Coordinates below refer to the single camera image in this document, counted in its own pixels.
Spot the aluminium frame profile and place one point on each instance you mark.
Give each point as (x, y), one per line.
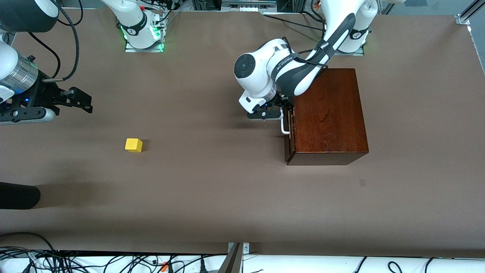
(464, 17)

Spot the dark brown wooden drawer case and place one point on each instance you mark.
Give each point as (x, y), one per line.
(333, 121)

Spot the metal table bracket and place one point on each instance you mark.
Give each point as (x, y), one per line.
(233, 261)

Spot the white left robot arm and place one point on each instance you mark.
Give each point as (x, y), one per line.
(257, 72)

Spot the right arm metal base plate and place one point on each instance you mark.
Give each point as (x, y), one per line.
(129, 49)

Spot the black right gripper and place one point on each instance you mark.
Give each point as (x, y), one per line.
(42, 95)

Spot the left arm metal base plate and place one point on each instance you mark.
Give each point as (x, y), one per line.
(360, 53)

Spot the grey power strip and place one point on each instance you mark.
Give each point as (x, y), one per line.
(248, 8)

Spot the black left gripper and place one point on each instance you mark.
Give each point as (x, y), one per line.
(280, 100)

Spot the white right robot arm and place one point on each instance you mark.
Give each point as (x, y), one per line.
(132, 22)

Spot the yellow block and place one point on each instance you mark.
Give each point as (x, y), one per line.
(133, 145)

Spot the black cylindrical object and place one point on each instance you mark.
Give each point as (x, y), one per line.
(19, 195)

